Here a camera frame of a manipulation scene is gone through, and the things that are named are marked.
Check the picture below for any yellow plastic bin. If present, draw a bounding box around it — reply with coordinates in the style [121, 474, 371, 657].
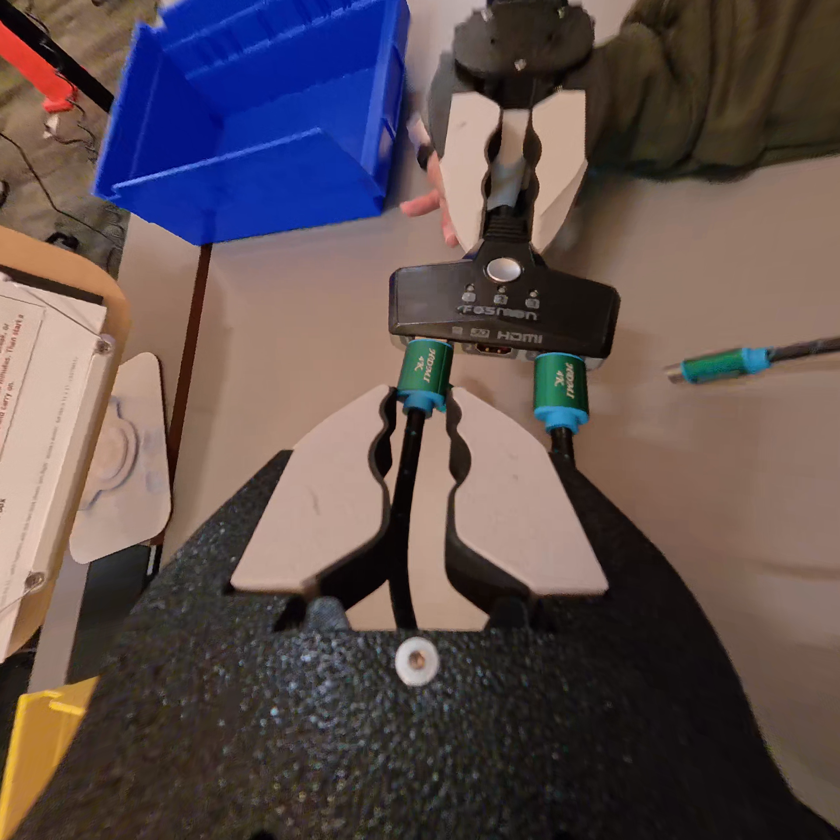
[0, 676, 99, 840]

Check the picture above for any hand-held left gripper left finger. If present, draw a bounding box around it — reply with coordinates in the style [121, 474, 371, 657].
[230, 384, 398, 603]

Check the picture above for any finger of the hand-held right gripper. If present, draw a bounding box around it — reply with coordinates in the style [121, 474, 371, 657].
[436, 91, 506, 250]
[527, 87, 591, 255]

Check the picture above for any printed instruction sheet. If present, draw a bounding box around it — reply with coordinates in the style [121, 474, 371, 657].
[0, 276, 116, 660]

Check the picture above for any black metal bar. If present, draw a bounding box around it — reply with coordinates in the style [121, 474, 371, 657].
[0, 0, 116, 109]

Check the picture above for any red metal bar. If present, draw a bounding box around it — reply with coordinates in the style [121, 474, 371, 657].
[0, 18, 74, 112]

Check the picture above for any white stand base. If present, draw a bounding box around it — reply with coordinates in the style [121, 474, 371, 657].
[69, 352, 173, 565]

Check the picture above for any instruction sheet on wooden stand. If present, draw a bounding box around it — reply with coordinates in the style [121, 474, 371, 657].
[0, 226, 132, 664]

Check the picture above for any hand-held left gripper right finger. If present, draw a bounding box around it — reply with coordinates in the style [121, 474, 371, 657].
[445, 386, 609, 603]

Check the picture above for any black video switch box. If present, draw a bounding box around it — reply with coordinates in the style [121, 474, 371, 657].
[388, 236, 622, 376]

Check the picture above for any person's right hand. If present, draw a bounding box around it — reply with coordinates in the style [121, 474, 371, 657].
[399, 189, 462, 249]

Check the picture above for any black braided switch cable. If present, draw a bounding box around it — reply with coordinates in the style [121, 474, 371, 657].
[484, 112, 536, 245]

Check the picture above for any blue plastic bin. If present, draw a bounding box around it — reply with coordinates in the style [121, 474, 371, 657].
[92, 0, 412, 248]

